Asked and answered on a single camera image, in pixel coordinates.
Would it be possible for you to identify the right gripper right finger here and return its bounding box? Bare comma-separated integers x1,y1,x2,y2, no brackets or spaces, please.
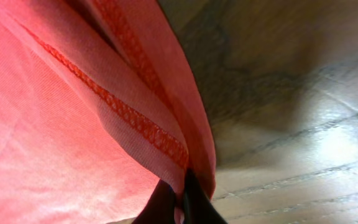
183,169,227,224

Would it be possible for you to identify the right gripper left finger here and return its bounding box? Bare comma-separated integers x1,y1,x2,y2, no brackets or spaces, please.
132,180,176,224

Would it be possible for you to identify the red printed t-shirt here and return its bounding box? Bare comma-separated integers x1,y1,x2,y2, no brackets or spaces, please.
0,0,216,223

